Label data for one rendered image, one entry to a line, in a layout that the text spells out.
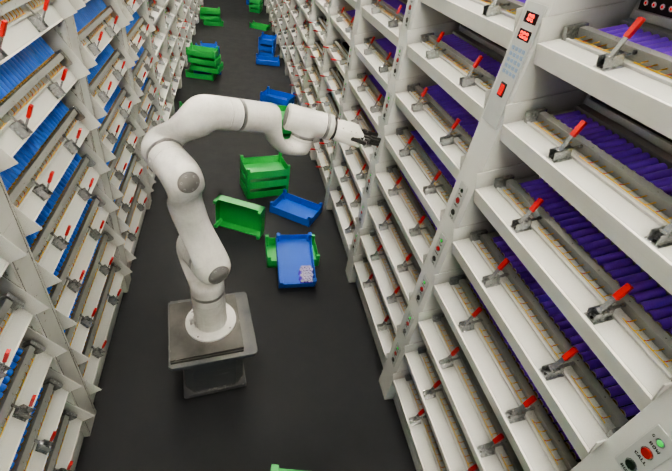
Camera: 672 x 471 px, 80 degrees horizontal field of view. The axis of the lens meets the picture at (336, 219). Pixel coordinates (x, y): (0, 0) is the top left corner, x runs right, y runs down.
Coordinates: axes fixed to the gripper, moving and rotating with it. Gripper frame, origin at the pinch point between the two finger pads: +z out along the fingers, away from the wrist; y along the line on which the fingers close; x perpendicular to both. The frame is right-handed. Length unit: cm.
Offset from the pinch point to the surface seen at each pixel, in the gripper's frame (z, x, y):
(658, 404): 15, 10, 101
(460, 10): 8.2, 45.4, 1.6
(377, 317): 36, -83, 9
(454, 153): 17.6, 10.4, 21.1
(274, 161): 0, -91, -136
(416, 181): 19.9, -9.1, 6.8
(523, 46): 8, 45, 36
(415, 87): 21.1, 14.3, -27.2
